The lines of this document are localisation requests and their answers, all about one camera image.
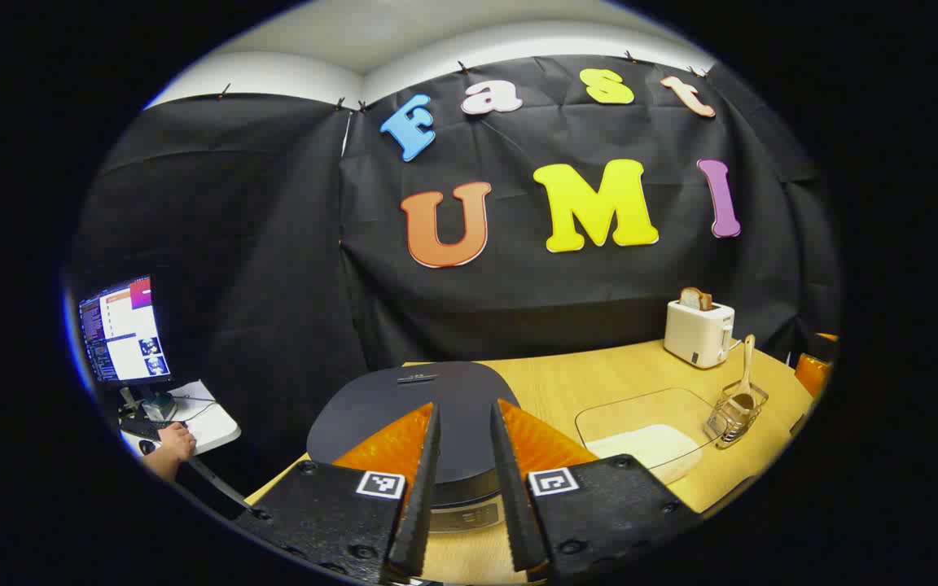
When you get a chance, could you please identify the clear plastic tray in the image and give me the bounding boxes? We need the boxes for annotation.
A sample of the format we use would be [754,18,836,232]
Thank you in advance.
[575,387,721,487]

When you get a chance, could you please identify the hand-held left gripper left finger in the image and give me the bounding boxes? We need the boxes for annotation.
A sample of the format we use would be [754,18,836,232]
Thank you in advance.
[233,401,443,585]

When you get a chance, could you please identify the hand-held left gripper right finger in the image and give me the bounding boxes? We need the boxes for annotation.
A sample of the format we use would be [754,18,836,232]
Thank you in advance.
[490,398,704,585]

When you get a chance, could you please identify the black backdrop cloth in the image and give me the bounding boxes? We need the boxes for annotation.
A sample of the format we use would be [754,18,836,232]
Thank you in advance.
[70,53,844,489]

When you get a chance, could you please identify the white side table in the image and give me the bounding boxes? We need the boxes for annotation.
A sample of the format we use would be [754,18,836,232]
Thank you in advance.
[115,378,242,457]

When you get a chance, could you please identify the dark grey rice cooker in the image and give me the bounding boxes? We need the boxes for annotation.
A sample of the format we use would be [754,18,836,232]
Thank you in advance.
[306,361,523,535]

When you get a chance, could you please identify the wire chopstick holder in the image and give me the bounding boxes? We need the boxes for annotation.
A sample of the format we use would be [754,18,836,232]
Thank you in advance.
[703,381,769,450]

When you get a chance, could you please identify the computer monitor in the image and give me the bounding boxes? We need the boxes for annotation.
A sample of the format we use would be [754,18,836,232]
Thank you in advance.
[78,275,173,385]

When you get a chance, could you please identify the black keyboard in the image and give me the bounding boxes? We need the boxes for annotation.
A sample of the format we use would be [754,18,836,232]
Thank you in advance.
[119,417,185,442]

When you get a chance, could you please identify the white toaster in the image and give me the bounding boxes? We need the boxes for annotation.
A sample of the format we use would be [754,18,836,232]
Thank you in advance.
[664,298,737,370]

